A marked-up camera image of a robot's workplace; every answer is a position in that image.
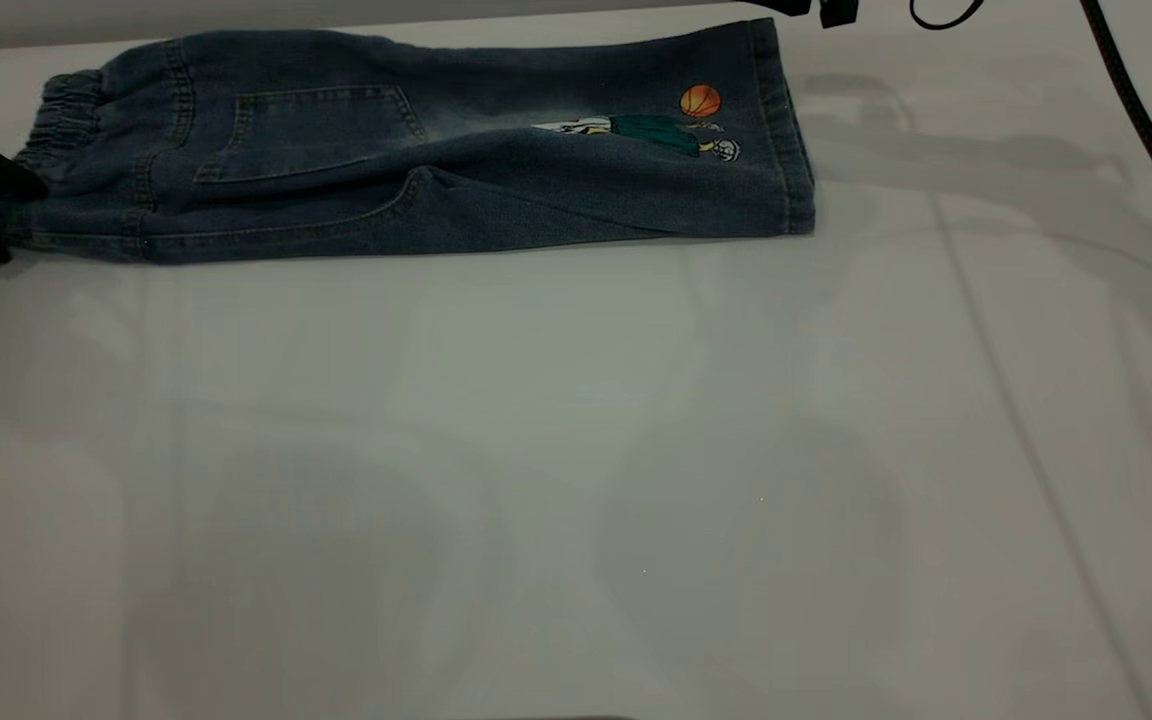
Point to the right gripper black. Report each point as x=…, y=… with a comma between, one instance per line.
x=836, y=10

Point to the blue denim children's pants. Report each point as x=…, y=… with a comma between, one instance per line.
x=386, y=150

